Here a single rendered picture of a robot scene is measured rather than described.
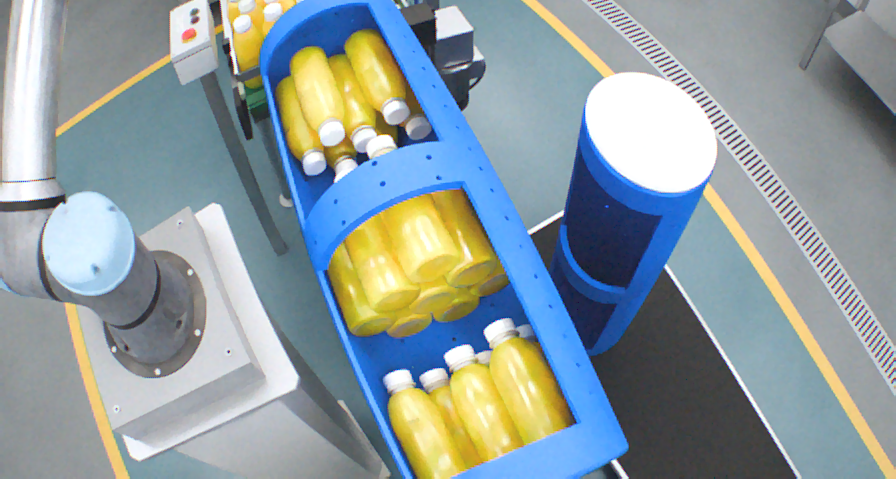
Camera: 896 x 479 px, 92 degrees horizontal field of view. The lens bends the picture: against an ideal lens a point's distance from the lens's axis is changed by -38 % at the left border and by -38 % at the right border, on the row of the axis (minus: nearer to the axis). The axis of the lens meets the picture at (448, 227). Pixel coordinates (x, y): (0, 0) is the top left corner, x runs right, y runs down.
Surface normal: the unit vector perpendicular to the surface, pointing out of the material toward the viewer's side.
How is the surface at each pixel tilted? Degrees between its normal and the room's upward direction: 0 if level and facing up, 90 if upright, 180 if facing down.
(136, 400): 1
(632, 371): 0
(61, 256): 8
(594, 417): 38
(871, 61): 0
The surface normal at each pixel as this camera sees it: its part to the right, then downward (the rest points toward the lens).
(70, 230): 0.12, -0.48
